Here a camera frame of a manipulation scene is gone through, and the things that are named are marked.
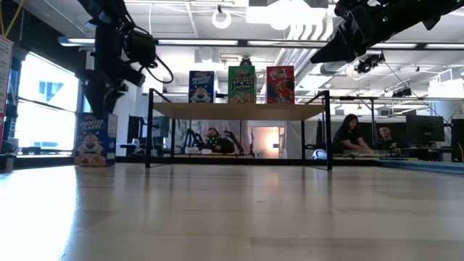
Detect yellow cable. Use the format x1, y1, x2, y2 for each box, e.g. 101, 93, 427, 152
0, 0, 26, 38

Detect large bright window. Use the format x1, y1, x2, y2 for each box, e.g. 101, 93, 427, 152
14, 50, 85, 153

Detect wooden shelf black metal legs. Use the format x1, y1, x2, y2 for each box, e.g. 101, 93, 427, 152
145, 88, 334, 171

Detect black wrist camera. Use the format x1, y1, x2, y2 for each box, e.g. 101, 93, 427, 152
333, 1, 378, 36
123, 28, 157, 69

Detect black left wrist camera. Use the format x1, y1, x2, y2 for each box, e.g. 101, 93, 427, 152
123, 28, 157, 69

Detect green Apple Jacks cereal box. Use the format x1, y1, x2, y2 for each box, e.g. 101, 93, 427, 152
227, 65, 257, 104

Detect white ring ceiling light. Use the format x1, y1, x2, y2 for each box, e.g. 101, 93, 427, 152
211, 9, 233, 30

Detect blue Frosted Flakes cereal box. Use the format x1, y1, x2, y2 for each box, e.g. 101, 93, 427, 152
188, 70, 215, 104
74, 112, 118, 167

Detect blue low platform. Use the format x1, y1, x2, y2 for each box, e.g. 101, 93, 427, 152
378, 159, 464, 175

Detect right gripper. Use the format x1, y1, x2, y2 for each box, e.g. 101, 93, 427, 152
310, 34, 381, 65

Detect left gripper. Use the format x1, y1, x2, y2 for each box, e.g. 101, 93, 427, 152
78, 21, 146, 117

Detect person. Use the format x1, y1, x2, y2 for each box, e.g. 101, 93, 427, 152
375, 125, 402, 152
332, 113, 373, 153
205, 126, 223, 153

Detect black computer monitor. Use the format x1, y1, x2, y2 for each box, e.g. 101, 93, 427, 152
152, 115, 170, 138
451, 118, 464, 162
405, 115, 446, 143

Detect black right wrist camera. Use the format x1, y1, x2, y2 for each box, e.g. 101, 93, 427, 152
333, 1, 378, 36

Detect bright ceiling light panel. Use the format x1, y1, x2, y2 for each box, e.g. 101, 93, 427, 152
246, 0, 336, 32

